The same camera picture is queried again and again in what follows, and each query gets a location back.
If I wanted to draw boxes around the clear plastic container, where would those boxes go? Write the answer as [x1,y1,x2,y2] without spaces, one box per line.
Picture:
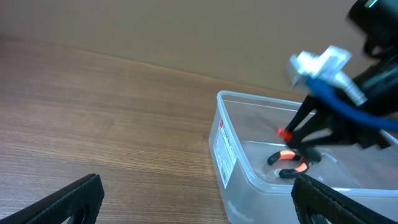
[209,91,397,223]

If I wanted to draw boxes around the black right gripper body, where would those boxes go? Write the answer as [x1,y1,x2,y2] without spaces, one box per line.
[317,55,397,148]

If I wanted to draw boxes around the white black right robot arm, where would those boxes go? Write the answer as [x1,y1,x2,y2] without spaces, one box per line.
[277,0,397,149]

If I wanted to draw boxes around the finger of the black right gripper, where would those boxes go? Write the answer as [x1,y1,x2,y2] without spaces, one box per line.
[285,116,345,149]
[285,95,317,134]

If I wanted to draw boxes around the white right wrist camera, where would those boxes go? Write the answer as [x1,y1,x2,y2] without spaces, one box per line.
[287,45,368,106]

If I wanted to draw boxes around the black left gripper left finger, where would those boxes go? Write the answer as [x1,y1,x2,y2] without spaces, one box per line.
[1,174,104,224]

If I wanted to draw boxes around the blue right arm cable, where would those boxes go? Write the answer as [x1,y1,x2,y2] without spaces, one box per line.
[306,77,398,132]

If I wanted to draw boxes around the orange black needle-nose pliers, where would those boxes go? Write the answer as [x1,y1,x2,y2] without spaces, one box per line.
[267,149,313,179]

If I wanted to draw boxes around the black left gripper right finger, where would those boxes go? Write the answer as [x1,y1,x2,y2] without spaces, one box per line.
[291,174,397,224]

